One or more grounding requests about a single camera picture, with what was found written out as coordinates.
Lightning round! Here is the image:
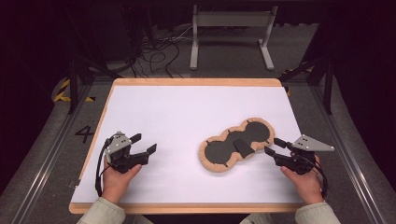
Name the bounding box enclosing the tangle of floor cables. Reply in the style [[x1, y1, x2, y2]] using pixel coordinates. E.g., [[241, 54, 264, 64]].
[[129, 23, 195, 79]]

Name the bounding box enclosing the beige plush double photo frame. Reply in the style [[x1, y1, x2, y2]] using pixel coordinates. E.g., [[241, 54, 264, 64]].
[[198, 117, 276, 174]]

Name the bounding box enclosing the yellow black floor tape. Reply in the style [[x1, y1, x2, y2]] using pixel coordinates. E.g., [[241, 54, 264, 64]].
[[52, 77, 96, 104]]

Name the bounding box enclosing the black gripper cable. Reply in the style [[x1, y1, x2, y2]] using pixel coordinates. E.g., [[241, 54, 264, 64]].
[[310, 157, 330, 199], [94, 137, 114, 198]]

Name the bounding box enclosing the person's left hand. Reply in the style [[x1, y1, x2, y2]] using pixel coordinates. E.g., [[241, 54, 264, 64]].
[[101, 161, 143, 205]]

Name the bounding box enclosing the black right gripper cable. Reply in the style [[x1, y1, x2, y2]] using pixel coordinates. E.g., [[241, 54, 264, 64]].
[[310, 157, 330, 199]]

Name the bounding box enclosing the person's right leg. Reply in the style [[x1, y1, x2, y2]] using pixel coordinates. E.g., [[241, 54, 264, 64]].
[[238, 212, 273, 224]]

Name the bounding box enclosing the black tripod stand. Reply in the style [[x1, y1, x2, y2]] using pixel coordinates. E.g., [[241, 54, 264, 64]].
[[277, 46, 336, 115], [62, 6, 123, 115]]

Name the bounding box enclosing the white table cover sheet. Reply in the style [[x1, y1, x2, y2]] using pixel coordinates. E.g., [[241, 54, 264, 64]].
[[71, 85, 304, 204]]

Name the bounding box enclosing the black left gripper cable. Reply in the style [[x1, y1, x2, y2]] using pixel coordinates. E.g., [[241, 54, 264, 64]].
[[94, 137, 114, 198]]

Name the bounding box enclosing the aluminium floor rail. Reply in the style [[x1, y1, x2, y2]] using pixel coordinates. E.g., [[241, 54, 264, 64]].
[[310, 83, 389, 224], [9, 83, 95, 224]]

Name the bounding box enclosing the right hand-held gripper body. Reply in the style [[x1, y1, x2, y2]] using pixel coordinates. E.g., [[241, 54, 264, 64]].
[[281, 133, 335, 175]]

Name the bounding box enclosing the person's right hand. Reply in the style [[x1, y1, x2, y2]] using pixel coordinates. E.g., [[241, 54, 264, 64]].
[[279, 155, 325, 206]]

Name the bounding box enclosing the grey metal stand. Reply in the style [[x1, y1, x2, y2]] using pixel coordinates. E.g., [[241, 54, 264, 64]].
[[189, 4, 279, 72]]

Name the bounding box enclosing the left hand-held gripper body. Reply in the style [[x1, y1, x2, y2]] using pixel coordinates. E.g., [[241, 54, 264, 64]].
[[105, 132, 150, 175]]

